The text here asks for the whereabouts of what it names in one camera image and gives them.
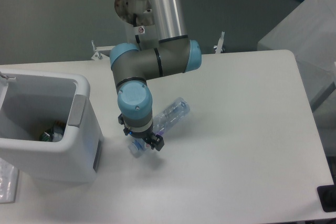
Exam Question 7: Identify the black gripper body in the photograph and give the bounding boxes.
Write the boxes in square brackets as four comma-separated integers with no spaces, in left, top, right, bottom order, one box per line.
[123,125,153,140]

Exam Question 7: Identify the clear plastic water bottle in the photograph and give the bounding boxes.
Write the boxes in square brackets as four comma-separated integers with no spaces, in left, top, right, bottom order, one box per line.
[128,97,190,157]

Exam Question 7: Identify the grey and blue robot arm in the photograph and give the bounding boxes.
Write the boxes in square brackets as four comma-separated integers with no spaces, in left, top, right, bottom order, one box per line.
[110,0,202,151]

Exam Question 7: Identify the trash inside the can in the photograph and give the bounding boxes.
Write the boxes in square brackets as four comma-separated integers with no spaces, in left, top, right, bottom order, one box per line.
[39,121,66,142]

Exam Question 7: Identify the white plastic trash can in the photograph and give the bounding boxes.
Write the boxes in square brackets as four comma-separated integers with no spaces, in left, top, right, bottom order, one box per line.
[1,68,103,183]

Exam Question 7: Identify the metal table clamp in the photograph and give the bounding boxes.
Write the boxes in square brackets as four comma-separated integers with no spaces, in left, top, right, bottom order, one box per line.
[213,31,226,54]

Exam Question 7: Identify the black device at right edge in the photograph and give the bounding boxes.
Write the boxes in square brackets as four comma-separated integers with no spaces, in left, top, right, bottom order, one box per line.
[317,185,335,212]

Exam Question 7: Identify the grey covered side table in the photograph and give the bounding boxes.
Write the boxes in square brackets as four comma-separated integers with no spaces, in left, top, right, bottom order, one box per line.
[257,0,335,108]

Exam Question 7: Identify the white metal mounting bracket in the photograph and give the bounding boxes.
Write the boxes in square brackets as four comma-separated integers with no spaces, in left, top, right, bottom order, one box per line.
[91,40,114,60]

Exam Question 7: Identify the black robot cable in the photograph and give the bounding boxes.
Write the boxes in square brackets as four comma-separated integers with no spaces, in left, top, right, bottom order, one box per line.
[132,13,142,51]

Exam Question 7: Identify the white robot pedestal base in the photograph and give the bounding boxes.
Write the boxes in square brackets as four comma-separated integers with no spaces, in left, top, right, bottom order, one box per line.
[114,0,159,50]

